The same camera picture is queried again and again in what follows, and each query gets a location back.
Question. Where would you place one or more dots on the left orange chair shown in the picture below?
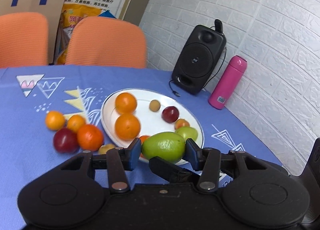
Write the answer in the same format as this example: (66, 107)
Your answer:
(24, 40)

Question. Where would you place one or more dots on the right orange chair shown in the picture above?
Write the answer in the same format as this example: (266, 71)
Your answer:
(103, 41)

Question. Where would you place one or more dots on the small orange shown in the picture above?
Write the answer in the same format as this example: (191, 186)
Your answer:
(75, 122)
(55, 120)

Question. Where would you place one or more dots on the orange chair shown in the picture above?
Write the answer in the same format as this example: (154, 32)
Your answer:
(103, 41)
(24, 40)

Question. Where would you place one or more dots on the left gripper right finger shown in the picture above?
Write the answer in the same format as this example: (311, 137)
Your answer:
(208, 161)

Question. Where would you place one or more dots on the pink thermos bottle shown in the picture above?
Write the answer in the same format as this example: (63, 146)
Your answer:
(228, 82)

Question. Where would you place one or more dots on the dark red plum front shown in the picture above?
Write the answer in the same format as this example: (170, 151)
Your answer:
(170, 114)

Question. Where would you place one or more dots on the white round plate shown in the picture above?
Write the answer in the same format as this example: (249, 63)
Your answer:
(151, 122)

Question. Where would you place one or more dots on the small tan longan fruit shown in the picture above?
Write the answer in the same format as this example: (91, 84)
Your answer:
(154, 105)

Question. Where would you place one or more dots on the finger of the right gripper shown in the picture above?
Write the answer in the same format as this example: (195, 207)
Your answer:
(171, 172)

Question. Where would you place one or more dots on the brown paper bag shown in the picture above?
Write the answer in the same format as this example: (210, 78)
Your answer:
(51, 9)

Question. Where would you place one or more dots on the small red-yellow plum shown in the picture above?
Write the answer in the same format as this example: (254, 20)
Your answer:
(181, 123)

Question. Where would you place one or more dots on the large orange front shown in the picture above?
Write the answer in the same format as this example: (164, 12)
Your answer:
(125, 103)

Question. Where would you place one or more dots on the oblong green fruit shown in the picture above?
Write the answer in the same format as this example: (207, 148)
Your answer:
(166, 145)

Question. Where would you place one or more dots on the black speaker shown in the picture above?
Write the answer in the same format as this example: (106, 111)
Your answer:
(199, 57)

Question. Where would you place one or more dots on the blue patterned tablecloth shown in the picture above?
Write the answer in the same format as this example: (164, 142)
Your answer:
(27, 94)

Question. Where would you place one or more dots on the round green apple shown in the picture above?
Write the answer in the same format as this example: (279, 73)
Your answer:
(187, 132)

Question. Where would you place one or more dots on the dark red plum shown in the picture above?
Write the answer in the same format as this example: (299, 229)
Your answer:
(170, 114)
(65, 141)

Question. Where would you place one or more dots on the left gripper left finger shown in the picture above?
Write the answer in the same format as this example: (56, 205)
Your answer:
(118, 161)

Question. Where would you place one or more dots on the bumpy mandarin orange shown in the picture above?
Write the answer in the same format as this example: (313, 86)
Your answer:
(90, 137)

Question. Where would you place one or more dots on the yellow snack bag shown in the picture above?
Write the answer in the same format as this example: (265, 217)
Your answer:
(64, 32)

